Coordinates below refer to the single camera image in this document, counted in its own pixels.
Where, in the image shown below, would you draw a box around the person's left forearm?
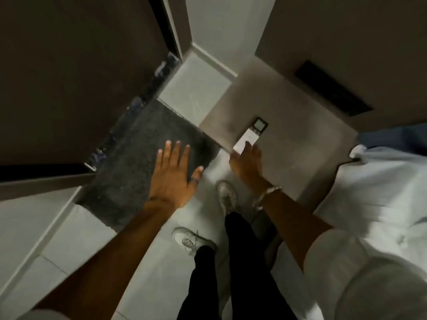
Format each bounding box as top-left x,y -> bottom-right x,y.
32,198 -> 201,320

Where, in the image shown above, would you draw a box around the person's right hand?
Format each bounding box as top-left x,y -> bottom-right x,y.
229,141 -> 273,197

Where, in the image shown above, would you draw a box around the white AC remote control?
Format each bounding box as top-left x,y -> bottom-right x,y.
232,117 -> 270,156

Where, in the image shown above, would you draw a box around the blue cloth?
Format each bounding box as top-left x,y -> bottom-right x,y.
359,122 -> 427,158

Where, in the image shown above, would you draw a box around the dark grey door mat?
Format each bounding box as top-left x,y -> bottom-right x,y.
78,98 -> 221,232

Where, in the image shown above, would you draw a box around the brown wooden door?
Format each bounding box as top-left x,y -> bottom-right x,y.
0,0 -> 181,167

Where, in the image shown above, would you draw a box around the person's white right shoe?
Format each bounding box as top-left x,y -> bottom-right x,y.
216,180 -> 239,217

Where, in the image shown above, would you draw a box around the person's left hand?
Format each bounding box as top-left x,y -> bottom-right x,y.
148,140 -> 205,210

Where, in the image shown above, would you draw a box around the brown wardrobe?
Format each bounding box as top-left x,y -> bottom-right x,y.
255,0 -> 427,134

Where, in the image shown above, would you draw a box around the silver bracelet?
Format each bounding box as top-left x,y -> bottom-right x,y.
252,185 -> 282,212

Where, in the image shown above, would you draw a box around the white bed sheet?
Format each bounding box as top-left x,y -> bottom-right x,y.
266,143 -> 427,320

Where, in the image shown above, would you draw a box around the person's black trousers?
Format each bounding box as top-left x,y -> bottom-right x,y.
176,211 -> 298,320

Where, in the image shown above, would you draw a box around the person's white left shoe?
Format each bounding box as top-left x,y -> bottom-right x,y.
171,227 -> 218,257

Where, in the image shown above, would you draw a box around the person's right forearm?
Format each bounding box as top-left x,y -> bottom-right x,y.
250,188 -> 334,272

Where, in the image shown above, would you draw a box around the person's white shoe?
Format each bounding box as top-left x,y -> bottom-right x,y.
171,227 -> 218,257
216,180 -> 239,217

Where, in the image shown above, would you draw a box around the person's white shirt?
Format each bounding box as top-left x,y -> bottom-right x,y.
16,226 -> 427,320

